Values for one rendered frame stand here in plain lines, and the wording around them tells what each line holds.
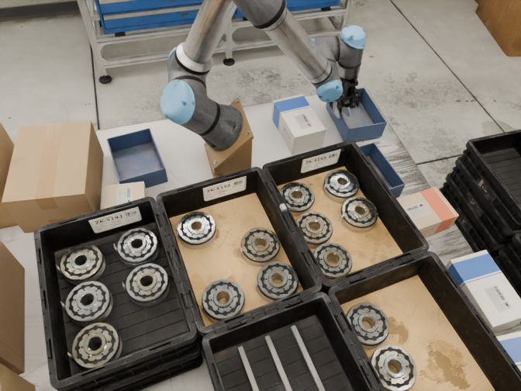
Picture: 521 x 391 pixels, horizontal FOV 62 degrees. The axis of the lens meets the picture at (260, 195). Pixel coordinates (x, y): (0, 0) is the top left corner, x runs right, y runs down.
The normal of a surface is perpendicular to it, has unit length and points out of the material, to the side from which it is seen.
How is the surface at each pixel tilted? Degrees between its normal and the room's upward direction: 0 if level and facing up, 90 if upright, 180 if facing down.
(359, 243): 0
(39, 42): 0
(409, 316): 0
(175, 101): 46
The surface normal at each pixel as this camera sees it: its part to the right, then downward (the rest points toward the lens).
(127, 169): 0.04, -0.60
